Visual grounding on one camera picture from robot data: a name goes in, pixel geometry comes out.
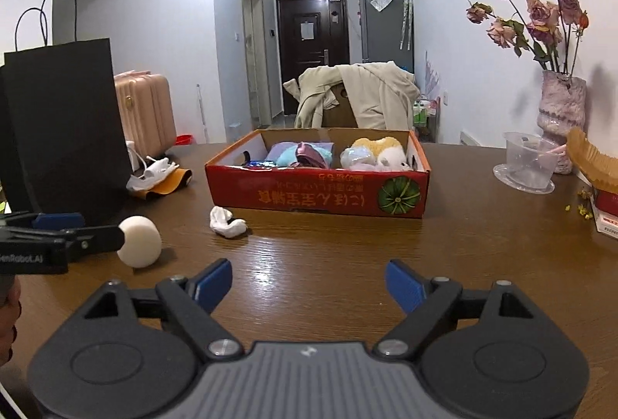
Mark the pink hard-shell suitcase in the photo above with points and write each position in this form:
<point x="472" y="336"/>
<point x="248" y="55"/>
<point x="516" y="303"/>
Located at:
<point x="145" y="104"/>

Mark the purple folded towel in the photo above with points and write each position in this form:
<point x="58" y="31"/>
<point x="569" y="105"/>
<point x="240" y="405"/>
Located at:
<point x="278" y="148"/>

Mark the beige coat on chair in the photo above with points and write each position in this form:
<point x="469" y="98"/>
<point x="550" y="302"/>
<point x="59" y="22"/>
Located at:
<point x="381" y="95"/>

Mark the red plastic bucket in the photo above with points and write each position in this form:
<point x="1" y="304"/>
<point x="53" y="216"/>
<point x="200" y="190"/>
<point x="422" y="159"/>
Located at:
<point x="184" y="140"/>

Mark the red orange cardboard box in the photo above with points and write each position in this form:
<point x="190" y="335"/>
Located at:
<point x="333" y="191"/>

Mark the pink satin bow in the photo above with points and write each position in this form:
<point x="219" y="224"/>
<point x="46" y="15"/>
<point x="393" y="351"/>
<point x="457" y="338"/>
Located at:
<point x="307" y="156"/>

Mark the iridescent plush ball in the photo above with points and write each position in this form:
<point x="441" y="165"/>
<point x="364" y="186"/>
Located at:
<point x="359" y="156"/>

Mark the white mop stick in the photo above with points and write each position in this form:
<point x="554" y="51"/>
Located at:
<point x="202" y="114"/>

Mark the cluttered storage shelf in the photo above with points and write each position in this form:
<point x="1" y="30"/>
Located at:
<point x="426" y="119"/>

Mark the white rolled sock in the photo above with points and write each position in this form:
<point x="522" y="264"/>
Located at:
<point x="223" y="223"/>

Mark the clear plastic cup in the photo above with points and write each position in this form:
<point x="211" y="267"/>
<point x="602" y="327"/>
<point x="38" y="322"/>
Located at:
<point x="530" y="163"/>

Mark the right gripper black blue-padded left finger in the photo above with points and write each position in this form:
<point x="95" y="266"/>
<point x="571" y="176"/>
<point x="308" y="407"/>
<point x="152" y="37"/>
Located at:
<point x="173" y="319"/>

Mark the cream round ball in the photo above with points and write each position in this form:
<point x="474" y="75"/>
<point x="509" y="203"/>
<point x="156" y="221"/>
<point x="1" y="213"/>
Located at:
<point x="143" y="244"/>

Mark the brown paper tray stack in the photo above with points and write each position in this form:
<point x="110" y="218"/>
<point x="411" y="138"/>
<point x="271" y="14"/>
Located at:
<point x="600" y="169"/>

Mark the black paper shopping bag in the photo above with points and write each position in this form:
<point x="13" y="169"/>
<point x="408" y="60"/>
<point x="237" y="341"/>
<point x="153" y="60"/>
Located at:
<point x="62" y="145"/>

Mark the yellow white plush toy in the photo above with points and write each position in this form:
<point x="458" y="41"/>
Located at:
<point x="389" y="153"/>

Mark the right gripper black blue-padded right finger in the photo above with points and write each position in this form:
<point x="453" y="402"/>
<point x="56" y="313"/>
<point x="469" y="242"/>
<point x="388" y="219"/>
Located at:
<point x="432" y="309"/>

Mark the dark brown entrance door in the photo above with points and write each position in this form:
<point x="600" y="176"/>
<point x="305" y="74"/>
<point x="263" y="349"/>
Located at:
<point x="311" y="33"/>

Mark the person's left hand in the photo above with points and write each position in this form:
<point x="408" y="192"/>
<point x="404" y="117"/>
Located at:
<point x="9" y="314"/>

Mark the grey refrigerator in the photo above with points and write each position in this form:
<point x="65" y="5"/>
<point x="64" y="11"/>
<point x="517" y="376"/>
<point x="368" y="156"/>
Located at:
<point x="388" y="32"/>

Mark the pink textured vase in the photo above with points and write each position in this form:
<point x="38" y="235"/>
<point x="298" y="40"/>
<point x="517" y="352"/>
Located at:
<point x="562" y="105"/>

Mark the blue patterned packet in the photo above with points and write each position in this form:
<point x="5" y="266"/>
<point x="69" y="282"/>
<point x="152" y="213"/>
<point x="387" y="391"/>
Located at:
<point x="260" y="164"/>

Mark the brown wooden chair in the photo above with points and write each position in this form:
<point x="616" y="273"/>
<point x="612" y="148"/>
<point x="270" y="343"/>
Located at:
<point x="341" y="115"/>

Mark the red white small box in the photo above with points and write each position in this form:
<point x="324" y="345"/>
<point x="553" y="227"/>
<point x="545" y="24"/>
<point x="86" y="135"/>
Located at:
<point x="605" y="211"/>

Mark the dried pink flower bouquet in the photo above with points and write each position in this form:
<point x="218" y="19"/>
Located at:
<point x="550" y="30"/>

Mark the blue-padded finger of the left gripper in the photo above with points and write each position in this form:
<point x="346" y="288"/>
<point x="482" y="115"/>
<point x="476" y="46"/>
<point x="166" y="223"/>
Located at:
<point x="62" y="221"/>

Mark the light blue plush toy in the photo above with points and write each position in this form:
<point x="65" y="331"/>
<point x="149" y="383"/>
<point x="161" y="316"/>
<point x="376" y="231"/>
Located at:
<point x="288" y="156"/>

